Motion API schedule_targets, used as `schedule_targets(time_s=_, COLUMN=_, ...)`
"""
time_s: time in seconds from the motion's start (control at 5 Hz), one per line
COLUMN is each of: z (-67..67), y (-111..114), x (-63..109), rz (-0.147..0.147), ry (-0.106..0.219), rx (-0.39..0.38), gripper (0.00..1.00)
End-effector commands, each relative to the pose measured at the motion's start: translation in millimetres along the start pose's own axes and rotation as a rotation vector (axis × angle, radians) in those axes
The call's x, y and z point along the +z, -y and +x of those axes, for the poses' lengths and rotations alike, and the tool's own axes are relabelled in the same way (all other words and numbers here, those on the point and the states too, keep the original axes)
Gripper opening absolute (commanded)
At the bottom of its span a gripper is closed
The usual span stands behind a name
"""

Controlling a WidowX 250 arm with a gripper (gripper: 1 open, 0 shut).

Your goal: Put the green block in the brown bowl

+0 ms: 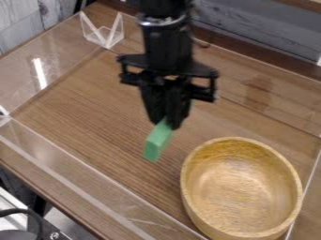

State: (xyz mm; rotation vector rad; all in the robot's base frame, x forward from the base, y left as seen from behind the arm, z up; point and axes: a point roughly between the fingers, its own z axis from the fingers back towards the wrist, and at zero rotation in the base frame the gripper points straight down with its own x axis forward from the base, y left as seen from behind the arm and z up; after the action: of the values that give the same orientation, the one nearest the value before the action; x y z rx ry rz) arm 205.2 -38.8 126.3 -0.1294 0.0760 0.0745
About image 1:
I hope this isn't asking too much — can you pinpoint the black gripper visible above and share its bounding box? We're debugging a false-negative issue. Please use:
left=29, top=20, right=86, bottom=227
left=118, top=13, right=218, bottom=130

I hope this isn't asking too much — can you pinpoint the green rectangular block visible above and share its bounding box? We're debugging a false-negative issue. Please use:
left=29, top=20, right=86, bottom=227
left=143, top=120, right=173, bottom=162

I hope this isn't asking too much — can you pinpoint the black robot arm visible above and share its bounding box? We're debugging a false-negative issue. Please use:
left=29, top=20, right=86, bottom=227
left=118, top=0, right=219, bottom=129

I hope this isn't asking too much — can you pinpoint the brown wooden bowl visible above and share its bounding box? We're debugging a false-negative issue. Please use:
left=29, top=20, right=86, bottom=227
left=181, top=137, right=304, bottom=240

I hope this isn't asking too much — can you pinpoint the clear acrylic corner bracket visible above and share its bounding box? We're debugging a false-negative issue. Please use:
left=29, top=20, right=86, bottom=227
left=79, top=11, right=124, bottom=50

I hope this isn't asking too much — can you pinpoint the clear acrylic enclosure wall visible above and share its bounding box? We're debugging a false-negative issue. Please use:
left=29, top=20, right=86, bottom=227
left=0, top=105, right=207, bottom=240

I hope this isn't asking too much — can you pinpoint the black cable bottom left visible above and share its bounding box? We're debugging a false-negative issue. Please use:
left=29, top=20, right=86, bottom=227
left=0, top=208, right=45, bottom=240

